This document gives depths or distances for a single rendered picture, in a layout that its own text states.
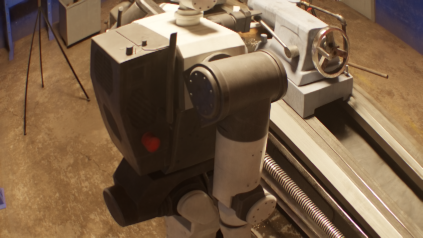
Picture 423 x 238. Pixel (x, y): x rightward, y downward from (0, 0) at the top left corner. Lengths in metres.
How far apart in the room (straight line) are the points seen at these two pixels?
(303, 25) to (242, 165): 0.86
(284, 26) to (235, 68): 0.95
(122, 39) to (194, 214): 0.48
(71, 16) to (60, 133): 1.64
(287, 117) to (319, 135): 0.15
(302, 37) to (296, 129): 0.33
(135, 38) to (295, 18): 0.88
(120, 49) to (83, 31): 3.72
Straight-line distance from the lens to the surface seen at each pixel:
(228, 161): 0.90
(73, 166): 2.92
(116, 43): 0.94
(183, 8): 0.99
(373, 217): 1.34
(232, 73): 0.79
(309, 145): 1.57
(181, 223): 1.28
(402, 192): 1.63
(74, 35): 4.59
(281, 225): 1.88
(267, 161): 1.67
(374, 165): 1.71
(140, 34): 0.97
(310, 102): 1.68
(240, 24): 1.74
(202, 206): 1.18
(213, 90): 0.78
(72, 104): 3.56
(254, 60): 0.83
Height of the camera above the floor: 1.81
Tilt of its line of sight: 35 degrees down
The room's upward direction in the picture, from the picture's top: 3 degrees counter-clockwise
